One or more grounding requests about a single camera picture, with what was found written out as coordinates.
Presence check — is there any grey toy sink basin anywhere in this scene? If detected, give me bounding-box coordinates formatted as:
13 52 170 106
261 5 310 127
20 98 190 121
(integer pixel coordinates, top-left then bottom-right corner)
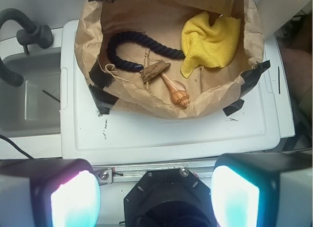
0 48 61 137

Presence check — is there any thin black cable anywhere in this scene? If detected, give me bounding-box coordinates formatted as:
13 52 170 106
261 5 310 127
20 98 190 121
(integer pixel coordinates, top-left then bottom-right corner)
0 135 35 159

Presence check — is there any yellow cloth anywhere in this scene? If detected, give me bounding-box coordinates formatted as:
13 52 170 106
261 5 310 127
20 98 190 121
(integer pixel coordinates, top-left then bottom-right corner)
180 11 241 78

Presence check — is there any grey toy faucet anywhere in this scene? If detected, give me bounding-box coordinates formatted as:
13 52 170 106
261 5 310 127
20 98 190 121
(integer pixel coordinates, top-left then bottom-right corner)
0 8 54 87

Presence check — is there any dark blue rope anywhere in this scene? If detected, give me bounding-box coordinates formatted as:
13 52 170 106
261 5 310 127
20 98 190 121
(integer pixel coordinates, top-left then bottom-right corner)
106 32 185 71

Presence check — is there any brown wood piece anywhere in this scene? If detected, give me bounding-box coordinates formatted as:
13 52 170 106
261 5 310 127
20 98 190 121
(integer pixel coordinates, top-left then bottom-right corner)
139 61 171 83

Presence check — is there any aluminium rail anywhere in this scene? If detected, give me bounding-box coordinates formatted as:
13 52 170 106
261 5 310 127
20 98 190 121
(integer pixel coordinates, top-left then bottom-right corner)
93 158 216 185

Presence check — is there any brown paper bag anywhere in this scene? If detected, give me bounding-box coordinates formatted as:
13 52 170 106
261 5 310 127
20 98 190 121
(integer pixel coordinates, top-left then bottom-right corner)
74 0 270 119

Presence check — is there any black octagonal mount plate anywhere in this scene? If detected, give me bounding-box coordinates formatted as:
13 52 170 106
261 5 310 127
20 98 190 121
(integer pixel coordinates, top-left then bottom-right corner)
124 176 217 227

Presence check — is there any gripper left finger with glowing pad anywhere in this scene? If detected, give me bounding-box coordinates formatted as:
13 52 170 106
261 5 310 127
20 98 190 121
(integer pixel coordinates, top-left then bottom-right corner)
0 159 101 227

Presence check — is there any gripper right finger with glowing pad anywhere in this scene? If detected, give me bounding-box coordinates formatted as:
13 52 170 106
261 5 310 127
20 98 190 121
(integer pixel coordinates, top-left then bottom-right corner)
211 152 313 227

